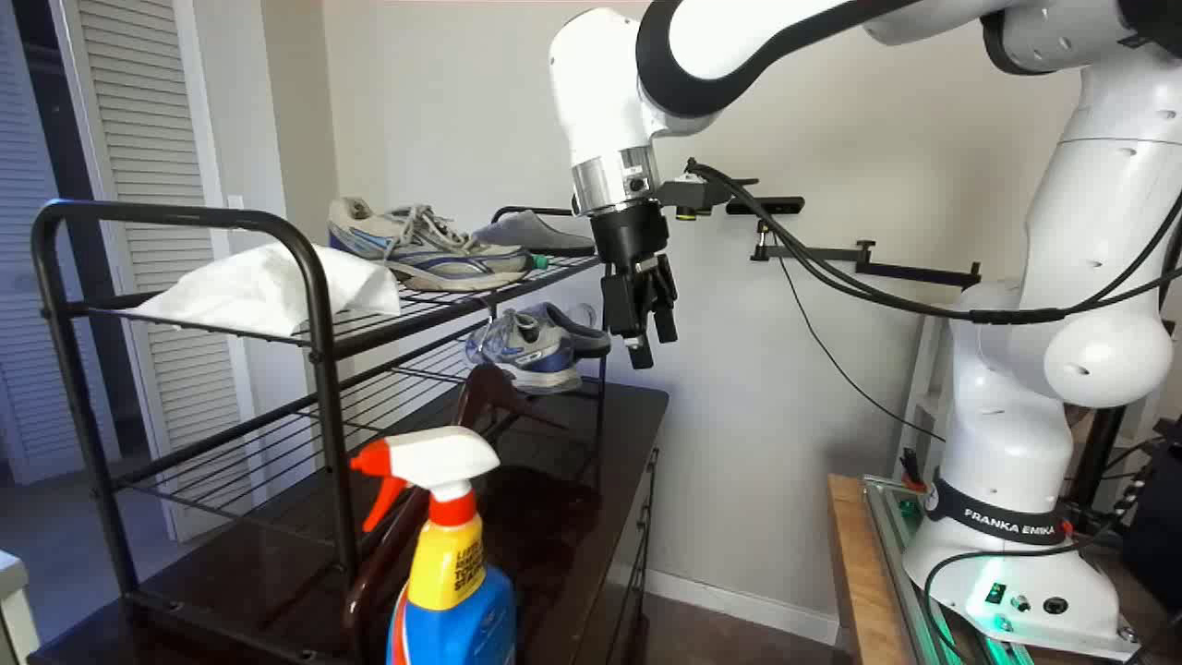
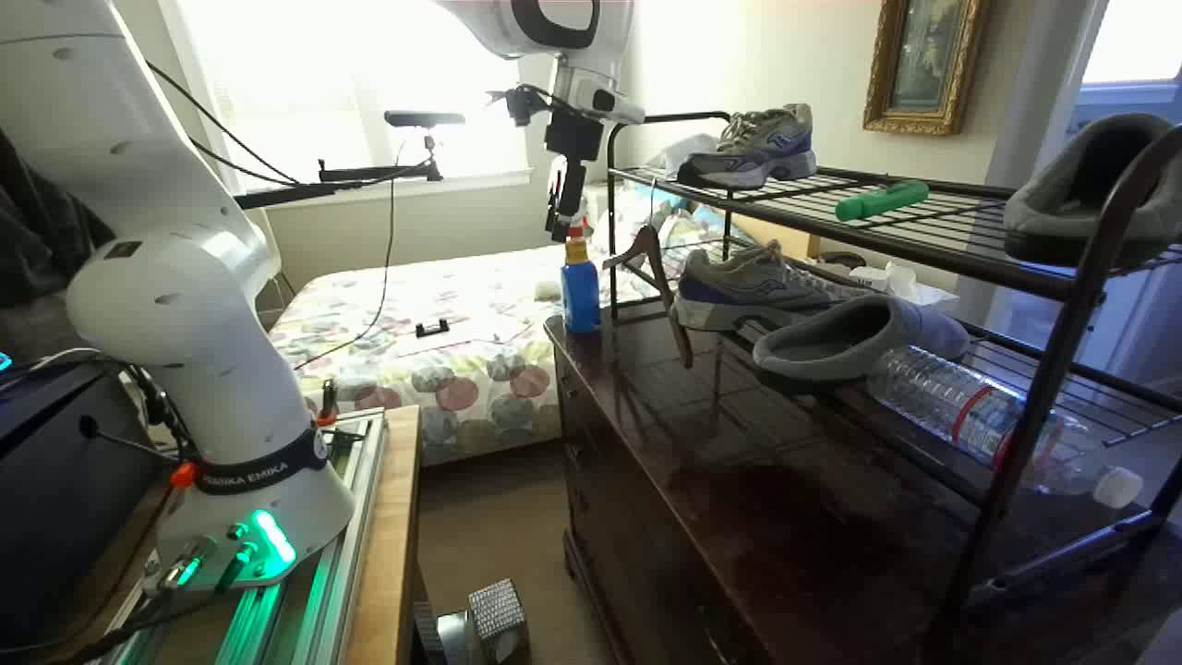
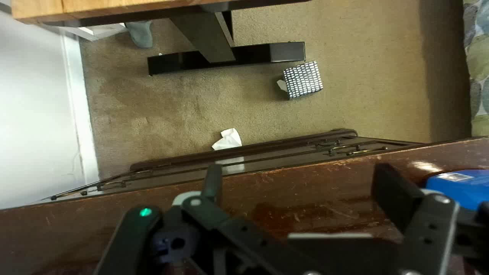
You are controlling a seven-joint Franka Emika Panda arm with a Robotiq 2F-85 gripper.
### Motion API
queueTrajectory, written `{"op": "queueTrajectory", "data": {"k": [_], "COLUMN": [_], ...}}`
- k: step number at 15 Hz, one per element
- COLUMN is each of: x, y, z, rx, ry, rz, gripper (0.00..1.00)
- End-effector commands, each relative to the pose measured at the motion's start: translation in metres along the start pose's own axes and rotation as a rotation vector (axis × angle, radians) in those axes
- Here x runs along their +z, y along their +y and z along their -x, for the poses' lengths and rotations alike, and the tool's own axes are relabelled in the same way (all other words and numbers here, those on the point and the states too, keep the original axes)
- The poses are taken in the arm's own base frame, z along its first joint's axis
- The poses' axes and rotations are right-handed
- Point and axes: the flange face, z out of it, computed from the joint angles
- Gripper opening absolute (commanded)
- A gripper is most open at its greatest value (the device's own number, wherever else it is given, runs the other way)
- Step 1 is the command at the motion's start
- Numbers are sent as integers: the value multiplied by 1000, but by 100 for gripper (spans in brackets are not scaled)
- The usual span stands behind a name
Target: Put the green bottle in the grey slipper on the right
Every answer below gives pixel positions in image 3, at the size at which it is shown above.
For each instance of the blue spray bottle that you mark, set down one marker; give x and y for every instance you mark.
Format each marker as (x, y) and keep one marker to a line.
(459, 186)

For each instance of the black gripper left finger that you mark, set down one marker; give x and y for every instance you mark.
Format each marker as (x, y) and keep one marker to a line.
(223, 224)

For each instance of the white crumpled tissue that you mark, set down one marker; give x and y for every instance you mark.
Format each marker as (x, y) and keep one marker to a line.
(229, 140)

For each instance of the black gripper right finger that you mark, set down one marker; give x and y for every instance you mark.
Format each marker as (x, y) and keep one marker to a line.
(430, 230)

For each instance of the dark wooden dresser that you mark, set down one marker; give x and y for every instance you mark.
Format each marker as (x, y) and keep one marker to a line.
(315, 178)

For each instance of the bed with floral bedspread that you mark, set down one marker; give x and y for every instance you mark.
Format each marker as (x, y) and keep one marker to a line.
(479, 66)

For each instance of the black metal shoe rack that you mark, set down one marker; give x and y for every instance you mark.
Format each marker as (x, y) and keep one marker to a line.
(245, 152)

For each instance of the silver patterned box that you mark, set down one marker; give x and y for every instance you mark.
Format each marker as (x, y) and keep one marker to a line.
(303, 79)

